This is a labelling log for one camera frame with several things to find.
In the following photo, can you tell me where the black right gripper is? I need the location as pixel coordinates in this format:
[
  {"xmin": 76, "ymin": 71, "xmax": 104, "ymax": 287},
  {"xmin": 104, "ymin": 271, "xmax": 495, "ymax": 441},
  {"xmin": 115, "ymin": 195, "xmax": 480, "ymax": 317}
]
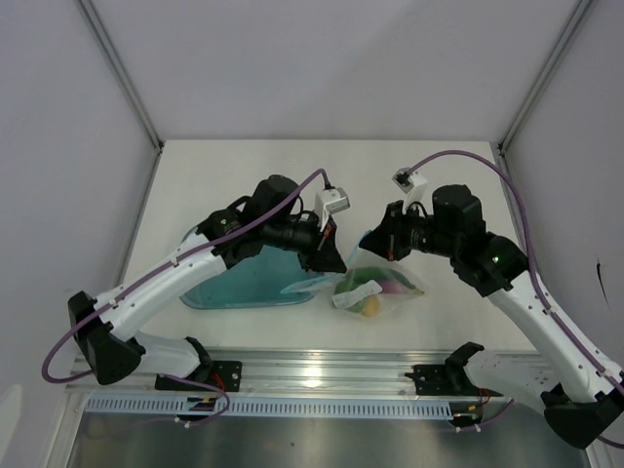
[{"xmin": 360, "ymin": 199, "xmax": 460, "ymax": 261}]

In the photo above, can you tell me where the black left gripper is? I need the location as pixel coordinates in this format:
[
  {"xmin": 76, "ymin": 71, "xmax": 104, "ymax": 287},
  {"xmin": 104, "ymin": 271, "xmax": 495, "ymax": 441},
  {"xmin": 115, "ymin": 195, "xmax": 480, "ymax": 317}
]
[{"xmin": 264, "ymin": 211, "xmax": 347, "ymax": 275}]

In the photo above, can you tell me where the green toy bell pepper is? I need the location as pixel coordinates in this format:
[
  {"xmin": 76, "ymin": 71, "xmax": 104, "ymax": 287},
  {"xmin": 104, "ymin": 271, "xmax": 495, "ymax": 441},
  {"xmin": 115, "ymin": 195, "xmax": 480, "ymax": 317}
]
[{"xmin": 331, "ymin": 266, "xmax": 424, "ymax": 317}]

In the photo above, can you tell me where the clear zip top bag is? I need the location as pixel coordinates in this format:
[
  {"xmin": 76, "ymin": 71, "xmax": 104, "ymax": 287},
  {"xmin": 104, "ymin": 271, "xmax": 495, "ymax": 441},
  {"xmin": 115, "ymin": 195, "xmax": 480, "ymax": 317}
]
[{"xmin": 280, "ymin": 230, "xmax": 425, "ymax": 318}]

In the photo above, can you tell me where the purple toy eggplant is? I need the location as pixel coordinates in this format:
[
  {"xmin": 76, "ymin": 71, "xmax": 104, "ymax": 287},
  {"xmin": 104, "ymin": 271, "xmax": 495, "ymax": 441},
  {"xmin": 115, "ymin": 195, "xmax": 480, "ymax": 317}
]
[{"xmin": 377, "ymin": 278, "xmax": 416, "ymax": 294}]

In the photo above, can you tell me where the yellow toy orange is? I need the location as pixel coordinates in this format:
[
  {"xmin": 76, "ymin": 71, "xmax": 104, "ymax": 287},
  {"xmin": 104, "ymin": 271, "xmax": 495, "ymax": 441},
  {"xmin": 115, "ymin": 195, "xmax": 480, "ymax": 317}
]
[{"xmin": 361, "ymin": 295, "xmax": 381, "ymax": 318}]

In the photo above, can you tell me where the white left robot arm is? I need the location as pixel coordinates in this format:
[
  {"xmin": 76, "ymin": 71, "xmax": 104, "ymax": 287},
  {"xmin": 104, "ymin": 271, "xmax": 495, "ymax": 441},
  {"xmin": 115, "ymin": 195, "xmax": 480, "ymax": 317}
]
[{"xmin": 68, "ymin": 175, "xmax": 349, "ymax": 390}]

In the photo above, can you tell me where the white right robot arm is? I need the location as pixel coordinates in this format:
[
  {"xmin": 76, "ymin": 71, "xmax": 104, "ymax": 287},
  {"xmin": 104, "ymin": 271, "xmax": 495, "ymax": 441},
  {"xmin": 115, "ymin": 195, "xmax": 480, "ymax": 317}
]
[{"xmin": 360, "ymin": 185, "xmax": 623, "ymax": 449}]

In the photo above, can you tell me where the teal plastic tray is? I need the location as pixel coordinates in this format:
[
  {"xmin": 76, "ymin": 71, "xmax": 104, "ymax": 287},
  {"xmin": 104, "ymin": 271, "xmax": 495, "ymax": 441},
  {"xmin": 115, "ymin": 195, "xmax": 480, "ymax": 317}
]
[{"xmin": 179, "ymin": 246, "xmax": 319, "ymax": 310}]

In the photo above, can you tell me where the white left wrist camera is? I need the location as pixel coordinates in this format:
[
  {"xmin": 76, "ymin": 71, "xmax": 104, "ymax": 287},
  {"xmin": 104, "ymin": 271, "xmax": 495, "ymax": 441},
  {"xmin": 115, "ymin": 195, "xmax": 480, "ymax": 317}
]
[{"xmin": 314, "ymin": 187, "xmax": 350, "ymax": 231}]

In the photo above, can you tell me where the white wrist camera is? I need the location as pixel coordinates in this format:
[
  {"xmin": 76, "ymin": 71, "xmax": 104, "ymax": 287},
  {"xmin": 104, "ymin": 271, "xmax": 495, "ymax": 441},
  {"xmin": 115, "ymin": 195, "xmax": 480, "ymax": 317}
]
[
  {"xmin": 314, "ymin": 187, "xmax": 350, "ymax": 231},
  {"xmin": 392, "ymin": 168, "xmax": 428, "ymax": 215}
]

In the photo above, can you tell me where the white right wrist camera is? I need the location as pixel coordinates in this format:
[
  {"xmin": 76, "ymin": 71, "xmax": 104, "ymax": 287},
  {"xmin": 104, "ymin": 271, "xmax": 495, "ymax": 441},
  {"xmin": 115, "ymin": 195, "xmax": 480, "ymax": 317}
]
[{"xmin": 392, "ymin": 168, "xmax": 428, "ymax": 215}]

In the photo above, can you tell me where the aluminium rail base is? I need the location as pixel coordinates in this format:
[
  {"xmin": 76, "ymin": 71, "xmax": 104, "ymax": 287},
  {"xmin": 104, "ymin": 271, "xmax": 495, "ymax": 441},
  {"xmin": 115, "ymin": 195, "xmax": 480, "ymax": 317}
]
[{"xmin": 65, "ymin": 348, "xmax": 557, "ymax": 395}]

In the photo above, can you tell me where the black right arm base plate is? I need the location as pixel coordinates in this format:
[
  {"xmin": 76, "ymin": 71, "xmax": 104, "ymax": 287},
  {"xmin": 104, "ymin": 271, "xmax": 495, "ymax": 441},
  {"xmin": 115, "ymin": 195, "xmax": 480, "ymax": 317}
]
[{"xmin": 404, "ymin": 364, "xmax": 501, "ymax": 397}]

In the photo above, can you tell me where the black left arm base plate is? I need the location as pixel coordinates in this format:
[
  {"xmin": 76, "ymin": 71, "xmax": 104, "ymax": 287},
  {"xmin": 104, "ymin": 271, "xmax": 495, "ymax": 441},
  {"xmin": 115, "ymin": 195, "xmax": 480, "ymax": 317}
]
[{"xmin": 155, "ymin": 361, "xmax": 243, "ymax": 393}]

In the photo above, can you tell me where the white slotted cable duct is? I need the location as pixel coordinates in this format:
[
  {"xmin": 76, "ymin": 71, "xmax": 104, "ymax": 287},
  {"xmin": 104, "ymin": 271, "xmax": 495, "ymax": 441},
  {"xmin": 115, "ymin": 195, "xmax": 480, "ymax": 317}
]
[{"xmin": 85, "ymin": 395, "xmax": 468, "ymax": 420}]

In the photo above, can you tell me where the right aluminium frame post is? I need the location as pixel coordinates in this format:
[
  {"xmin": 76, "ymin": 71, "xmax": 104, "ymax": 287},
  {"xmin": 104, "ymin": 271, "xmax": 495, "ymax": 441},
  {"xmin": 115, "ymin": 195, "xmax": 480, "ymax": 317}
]
[{"xmin": 497, "ymin": 0, "xmax": 598, "ymax": 158}]

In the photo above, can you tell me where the aluminium frame post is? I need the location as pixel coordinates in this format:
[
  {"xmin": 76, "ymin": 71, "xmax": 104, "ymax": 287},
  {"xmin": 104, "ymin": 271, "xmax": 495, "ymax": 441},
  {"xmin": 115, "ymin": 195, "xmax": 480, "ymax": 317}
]
[
  {"xmin": 75, "ymin": 0, "xmax": 164, "ymax": 152},
  {"xmin": 497, "ymin": 0, "xmax": 598, "ymax": 158}
]

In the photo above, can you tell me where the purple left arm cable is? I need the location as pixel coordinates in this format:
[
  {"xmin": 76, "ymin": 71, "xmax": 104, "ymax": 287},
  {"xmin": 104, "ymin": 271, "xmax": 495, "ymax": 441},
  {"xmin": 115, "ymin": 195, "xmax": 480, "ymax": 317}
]
[{"xmin": 41, "ymin": 169, "xmax": 335, "ymax": 428}]

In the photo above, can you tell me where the left aluminium frame post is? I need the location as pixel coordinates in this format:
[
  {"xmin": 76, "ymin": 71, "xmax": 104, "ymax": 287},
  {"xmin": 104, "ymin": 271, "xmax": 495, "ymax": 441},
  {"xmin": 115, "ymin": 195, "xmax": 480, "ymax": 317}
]
[{"xmin": 75, "ymin": 0, "xmax": 164, "ymax": 152}]

